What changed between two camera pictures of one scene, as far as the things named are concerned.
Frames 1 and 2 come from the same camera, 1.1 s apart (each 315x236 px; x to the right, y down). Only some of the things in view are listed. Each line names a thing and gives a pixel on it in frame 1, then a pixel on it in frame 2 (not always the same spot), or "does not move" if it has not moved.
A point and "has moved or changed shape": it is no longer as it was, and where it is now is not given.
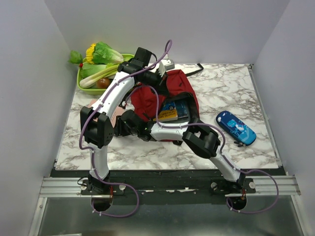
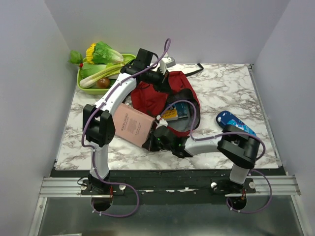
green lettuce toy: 103,53 does not move
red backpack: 145,102 does not move
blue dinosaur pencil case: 237,130 does not move
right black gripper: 118,130 -> 149,144
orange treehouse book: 168,112 has moved or changed shape
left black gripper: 161,87 does not move
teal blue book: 182,109 does not move
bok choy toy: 88,69 does not move
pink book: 113,119 has moved or changed shape
